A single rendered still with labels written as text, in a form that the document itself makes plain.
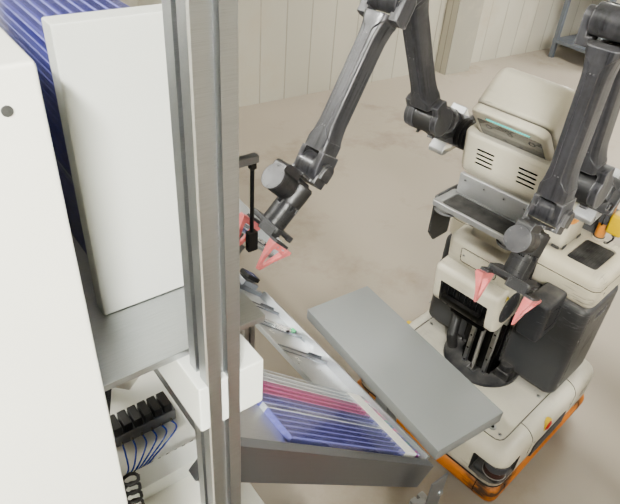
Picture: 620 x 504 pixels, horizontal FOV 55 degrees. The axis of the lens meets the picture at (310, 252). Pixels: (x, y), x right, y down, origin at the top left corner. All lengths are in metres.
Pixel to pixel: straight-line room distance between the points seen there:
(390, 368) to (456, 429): 0.25
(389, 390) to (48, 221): 1.32
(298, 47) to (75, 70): 4.27
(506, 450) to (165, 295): 1.53
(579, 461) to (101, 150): 2.20
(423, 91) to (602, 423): 1.64
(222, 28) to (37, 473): 0.46
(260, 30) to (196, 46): 4.16
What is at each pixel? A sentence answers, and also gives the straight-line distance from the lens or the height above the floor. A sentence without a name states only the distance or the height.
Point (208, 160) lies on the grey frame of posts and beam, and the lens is 0.48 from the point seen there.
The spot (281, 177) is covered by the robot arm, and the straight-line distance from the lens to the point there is 1.24.
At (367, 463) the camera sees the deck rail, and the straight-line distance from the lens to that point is 1.15.
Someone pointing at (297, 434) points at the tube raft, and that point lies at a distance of 1.00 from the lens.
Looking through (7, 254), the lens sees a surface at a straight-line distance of 0.50.
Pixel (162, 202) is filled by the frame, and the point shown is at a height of 1.51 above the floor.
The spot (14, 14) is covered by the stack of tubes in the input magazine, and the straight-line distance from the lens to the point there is 0.79.
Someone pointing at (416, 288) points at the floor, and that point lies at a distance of 3.00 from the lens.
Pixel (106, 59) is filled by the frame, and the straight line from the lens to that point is 0.58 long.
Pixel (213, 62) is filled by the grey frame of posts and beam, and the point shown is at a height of 1.71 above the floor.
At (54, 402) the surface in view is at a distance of 0.62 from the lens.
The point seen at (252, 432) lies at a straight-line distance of 0.93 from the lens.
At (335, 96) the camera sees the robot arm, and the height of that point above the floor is 1.37.
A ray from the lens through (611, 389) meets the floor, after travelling 2.85.
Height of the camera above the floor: 1.87
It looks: 37 degrees down
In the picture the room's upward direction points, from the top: 5 degrees clockwise
